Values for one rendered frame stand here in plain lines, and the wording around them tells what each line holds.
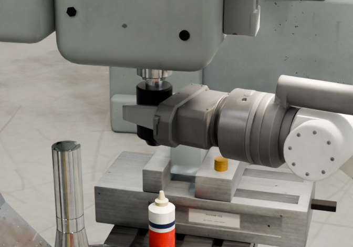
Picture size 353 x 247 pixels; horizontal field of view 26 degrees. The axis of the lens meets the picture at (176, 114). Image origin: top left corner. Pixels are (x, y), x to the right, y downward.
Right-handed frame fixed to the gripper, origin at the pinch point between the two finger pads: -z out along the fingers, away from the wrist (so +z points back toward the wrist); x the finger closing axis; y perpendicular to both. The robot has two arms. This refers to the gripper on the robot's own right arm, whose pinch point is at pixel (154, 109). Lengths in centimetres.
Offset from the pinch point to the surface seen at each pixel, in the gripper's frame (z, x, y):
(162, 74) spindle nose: 2.0, 1.4, -5.4
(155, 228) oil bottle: -4.1, -7.4, 22.4
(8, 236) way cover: -28.7, -2.6, 27.8
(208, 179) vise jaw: 0.1, -17.0, 17.4
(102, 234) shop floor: -107, -149, 122
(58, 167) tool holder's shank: 10.3, 35.1, -8.3
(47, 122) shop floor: -201, -240, 122
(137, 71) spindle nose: -1.2, 2.1, -5.6
